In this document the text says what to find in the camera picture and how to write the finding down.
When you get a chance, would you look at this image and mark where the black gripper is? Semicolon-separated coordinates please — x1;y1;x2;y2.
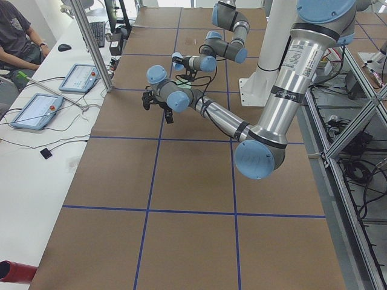
141;89;174;124
172;57;194;79

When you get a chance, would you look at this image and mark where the light blue plastic cup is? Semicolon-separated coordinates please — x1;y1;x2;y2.
171;52;183;63

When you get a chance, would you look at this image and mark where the mint green ceramic bowl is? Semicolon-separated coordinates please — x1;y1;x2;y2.
176;81;192;89

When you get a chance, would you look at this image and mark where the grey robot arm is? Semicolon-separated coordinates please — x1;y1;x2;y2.
172;1;250;80
141;1;370;179

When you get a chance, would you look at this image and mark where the black power adapter box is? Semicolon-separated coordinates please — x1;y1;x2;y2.
109;33;123;56

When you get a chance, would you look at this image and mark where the far blue teach pendant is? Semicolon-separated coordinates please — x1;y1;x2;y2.
59;63;100;94

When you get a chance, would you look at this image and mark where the blue teach pendant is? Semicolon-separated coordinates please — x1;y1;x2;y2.
10;93;63;131
59;63;100;94

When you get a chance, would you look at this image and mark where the black computer keyboard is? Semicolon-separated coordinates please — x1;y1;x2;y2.
89;21;105;48

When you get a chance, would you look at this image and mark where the black computer mouse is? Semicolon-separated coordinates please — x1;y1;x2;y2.
57;43;72;52

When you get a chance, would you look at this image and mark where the small black square pad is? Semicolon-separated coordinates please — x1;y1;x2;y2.
39;148;53;160

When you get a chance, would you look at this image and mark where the near blue teach pendant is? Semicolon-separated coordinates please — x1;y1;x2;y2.
10;93;63;131

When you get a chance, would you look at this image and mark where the seated person in grey shirt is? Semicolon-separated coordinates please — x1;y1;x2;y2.
1;1;50;90

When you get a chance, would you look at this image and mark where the red cylinder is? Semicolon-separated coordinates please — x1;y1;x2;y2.
1;260;37;284

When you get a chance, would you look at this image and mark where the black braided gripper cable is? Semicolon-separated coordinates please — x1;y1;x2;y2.
175;65;218;100

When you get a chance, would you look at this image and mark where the aluminium frame post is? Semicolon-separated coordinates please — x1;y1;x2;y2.
70;0;113;92

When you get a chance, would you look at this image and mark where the silver rod green handle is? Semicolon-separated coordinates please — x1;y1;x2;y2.
17;71;89;112

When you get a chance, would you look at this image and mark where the aluminium frame rack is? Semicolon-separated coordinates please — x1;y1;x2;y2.
299;39;386;289

